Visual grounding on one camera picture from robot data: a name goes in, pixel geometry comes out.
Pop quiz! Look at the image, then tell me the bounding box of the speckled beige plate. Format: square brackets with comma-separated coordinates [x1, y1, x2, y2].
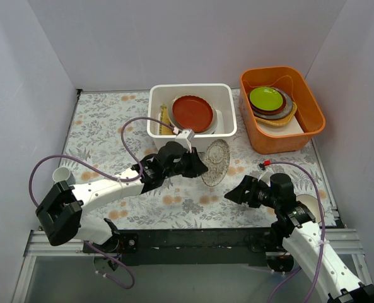
[201, 139, 230, 187]

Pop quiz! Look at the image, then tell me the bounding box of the yellow bamboo mat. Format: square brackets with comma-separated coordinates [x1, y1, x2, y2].
[158, 105, 174, 136]

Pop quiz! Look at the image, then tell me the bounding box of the cream divided plate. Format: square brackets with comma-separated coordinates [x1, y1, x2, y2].
[167, 98, 184, 130]

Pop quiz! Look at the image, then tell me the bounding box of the pale blue rimmed plate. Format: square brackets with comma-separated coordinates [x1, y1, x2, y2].
[203, 109, 218, 134]

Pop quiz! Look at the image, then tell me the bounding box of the red brown plate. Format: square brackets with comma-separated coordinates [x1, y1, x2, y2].
[172, 95, 214, 133]

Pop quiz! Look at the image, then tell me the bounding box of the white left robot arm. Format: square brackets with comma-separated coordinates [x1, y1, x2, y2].
[35, 141, 208, 253]

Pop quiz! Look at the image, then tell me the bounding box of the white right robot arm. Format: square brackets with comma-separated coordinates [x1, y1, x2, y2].
[225, 173, 374, 302]

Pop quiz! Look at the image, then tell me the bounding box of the white plastic bin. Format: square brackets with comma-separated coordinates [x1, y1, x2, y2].
[148, 83, 237, 152]

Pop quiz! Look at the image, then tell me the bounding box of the white board in bin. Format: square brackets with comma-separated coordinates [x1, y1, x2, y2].
[257, 117, 303, 136]

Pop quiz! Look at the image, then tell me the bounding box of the orange plastic bin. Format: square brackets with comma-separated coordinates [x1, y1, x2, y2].
[239, 66, 325, 155]

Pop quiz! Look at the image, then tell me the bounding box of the black rimmed white bowl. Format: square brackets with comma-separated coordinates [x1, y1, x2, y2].
[297, 194, 324, 223]

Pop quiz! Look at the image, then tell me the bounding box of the floral table mat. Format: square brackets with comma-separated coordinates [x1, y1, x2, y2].
[61, 92, 335, 229]

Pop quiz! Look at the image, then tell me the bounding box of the woven yellow basket tray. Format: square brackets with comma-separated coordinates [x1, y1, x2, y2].
[255, 102, 298, 127]

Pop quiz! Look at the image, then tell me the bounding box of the grey round plate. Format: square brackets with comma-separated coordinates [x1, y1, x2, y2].
[253, 90, 293, 120]

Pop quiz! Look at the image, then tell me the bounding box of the white small cup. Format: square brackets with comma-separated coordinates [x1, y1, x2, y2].
[52, 167, 76, 185]

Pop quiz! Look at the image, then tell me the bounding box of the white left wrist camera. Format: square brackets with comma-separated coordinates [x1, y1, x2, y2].
[174, 129, 195, 153]

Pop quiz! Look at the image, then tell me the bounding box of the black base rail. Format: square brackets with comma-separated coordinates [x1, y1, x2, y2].
[83, 227, 295, 272]

